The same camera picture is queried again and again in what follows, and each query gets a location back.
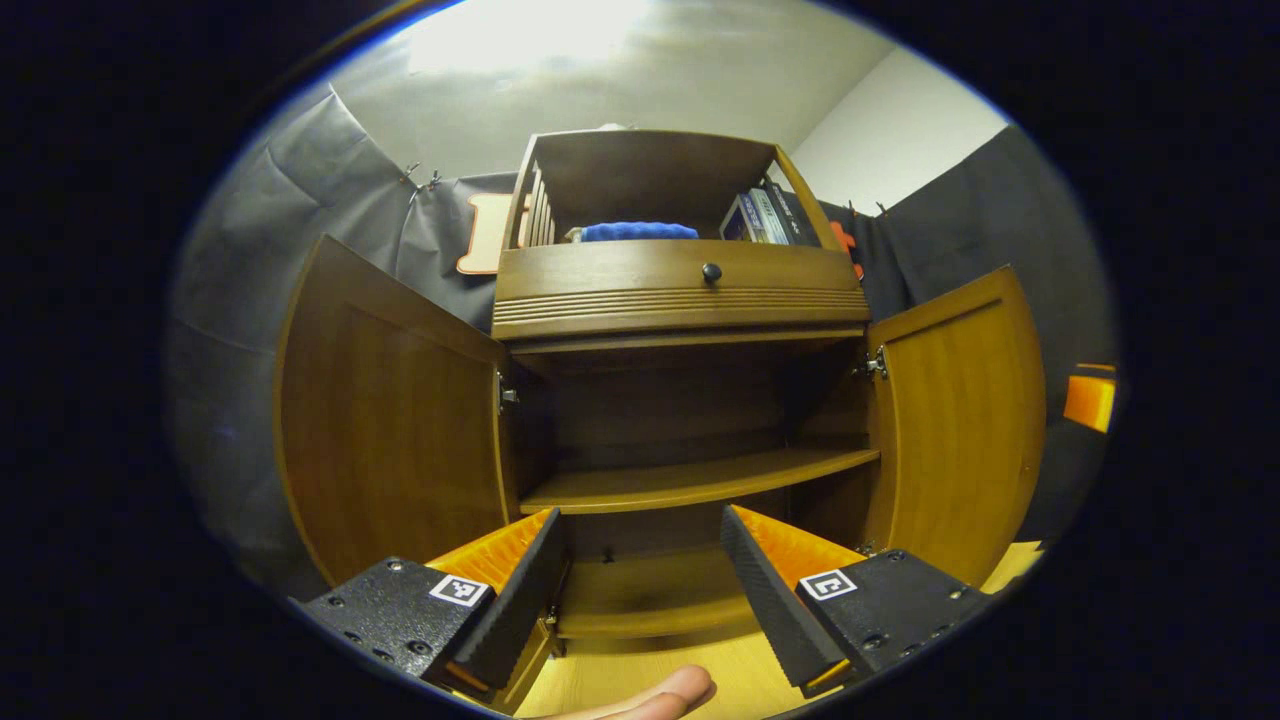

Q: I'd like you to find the wooden shoe cabinet door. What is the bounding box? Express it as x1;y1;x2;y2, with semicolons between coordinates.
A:
275;235;559;713
862;265;1048;589

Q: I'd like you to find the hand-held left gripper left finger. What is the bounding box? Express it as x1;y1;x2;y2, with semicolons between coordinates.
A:
300;507;567;701

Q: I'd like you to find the blue folded towel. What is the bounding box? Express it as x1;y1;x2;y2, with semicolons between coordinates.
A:
566;221;701;244

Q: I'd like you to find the dark blue book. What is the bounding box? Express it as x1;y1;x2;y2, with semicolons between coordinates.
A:
720;193;763;244

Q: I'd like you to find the wooden slat rack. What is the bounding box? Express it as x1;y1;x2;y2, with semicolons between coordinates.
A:
518;165;558;249

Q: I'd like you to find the wooden inner shelf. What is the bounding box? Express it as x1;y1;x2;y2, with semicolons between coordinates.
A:
520;447;882;516

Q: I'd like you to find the wooden drawer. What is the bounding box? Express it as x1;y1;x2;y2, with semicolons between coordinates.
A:
494;240;867;307

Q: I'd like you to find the grey book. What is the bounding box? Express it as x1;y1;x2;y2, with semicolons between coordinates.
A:
745;187;793;246

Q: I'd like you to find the wooden double-door shoe cabinet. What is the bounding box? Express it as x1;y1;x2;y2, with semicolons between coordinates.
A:
490;128;887;643

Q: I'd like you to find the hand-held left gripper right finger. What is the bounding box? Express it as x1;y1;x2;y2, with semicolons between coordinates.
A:
720;503;991;699

